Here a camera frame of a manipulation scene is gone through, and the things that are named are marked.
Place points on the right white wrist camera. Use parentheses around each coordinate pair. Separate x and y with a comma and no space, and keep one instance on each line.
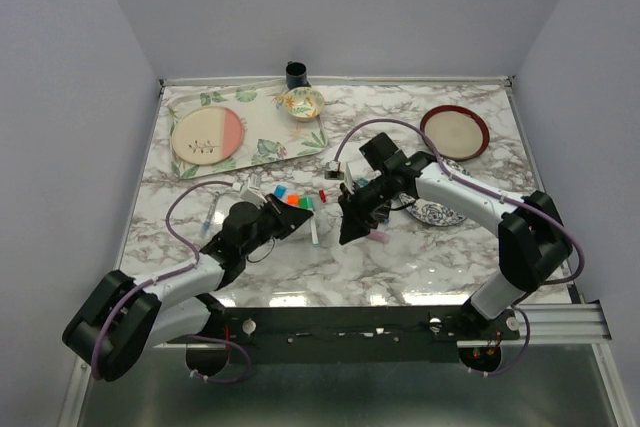
(340,173)

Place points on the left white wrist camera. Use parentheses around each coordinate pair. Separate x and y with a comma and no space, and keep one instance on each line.
(249,190)

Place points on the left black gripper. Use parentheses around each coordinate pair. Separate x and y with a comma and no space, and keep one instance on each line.
(286,216)

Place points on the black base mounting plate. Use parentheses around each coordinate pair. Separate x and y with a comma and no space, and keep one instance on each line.
(340,335)

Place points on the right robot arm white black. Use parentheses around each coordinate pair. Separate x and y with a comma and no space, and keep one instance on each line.
(532,241)

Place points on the blue highlighter cap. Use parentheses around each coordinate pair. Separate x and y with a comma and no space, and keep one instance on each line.
(280,191)

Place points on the orange highlighter cap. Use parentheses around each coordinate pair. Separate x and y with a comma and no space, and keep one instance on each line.
(293,200)

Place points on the purple capped highlighter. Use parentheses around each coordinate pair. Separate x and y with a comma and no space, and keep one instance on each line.
(378,236)

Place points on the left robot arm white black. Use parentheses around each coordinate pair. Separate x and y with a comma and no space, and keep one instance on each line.
(124,315)

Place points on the light blue clear pen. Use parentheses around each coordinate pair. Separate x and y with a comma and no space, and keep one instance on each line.
(314,232)

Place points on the dark blue mug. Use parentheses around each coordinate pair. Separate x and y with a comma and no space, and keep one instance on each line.
(296,75)

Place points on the floral leaf serving tray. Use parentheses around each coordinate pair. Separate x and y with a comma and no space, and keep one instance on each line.
(271,134)

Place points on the pink cream round plate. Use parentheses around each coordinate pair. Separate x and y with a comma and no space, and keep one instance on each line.
(207,135)

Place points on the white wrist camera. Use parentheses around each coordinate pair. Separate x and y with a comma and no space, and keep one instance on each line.
(249,190)
(340,173)

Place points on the red rimmed beige plate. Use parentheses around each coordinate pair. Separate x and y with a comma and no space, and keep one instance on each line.
(457,132)

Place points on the blue floral white plate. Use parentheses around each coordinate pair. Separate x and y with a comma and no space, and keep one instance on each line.
(430,213)

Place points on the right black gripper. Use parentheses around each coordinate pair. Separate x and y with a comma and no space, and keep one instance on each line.
(354,210)

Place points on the floral ceramic bowl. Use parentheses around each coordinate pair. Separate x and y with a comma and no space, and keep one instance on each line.
(304,103)

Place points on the aluminium frame rail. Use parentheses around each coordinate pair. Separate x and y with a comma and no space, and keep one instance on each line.
(567,324)

